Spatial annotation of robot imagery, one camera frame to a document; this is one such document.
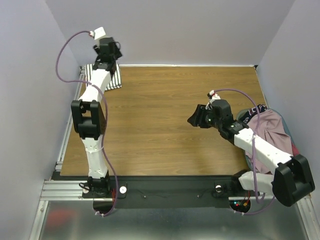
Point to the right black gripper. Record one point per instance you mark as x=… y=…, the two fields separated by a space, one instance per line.
x=203 y=118

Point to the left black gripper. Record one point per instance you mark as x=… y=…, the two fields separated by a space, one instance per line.
x=118 y=52

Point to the black white striped tank top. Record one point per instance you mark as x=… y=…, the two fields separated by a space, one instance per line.
x=115 y=83

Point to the pink tank top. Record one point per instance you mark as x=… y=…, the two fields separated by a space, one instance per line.
x=272 y=132

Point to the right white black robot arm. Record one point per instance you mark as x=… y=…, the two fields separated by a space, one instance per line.
x=290 y=179

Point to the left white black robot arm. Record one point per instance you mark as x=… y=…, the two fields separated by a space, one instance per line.
x=88 y=117

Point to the teal laundry basket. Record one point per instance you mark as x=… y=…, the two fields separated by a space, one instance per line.
x=287 y=127

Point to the navy patterned garment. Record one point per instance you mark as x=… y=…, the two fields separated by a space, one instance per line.
x=250 y=113

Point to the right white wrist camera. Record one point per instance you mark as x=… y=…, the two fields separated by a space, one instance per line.
x=212 y=96

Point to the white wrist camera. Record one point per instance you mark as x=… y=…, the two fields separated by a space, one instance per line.
x=98 y=33
x=212 y=96

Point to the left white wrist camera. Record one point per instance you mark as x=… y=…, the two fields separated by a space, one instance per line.
x=98 y=33

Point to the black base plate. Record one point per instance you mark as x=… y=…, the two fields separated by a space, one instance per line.
x=225 y=204

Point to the aluminium frame rail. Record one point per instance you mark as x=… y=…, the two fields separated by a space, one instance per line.
x=62 y=190

